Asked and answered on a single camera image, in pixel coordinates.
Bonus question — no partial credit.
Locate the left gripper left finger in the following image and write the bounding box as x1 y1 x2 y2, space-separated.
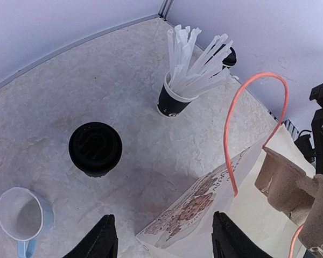
64 214 118 258

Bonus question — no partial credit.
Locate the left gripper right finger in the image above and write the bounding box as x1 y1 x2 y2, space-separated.
212 211 272 258

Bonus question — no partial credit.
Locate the cream bear paper bag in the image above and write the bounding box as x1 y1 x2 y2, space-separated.
136 124 315 257

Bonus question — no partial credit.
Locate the brown pulp cup carrier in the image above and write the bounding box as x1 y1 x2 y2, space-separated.
255 147 323 255

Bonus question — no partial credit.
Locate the black plastic cup lid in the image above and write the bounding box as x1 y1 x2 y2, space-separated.
222 47 237 67

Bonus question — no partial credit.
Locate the light blue mug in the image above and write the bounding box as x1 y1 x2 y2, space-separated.
0 187 54 257

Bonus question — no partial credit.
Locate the black cup holding straws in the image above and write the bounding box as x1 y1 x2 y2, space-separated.
157 71 197 118

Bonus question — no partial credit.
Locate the white wrapped straws bundle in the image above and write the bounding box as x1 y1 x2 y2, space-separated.
167 25 234 98

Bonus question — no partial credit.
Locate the right aluminium post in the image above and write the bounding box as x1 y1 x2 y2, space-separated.
158 0 174 20

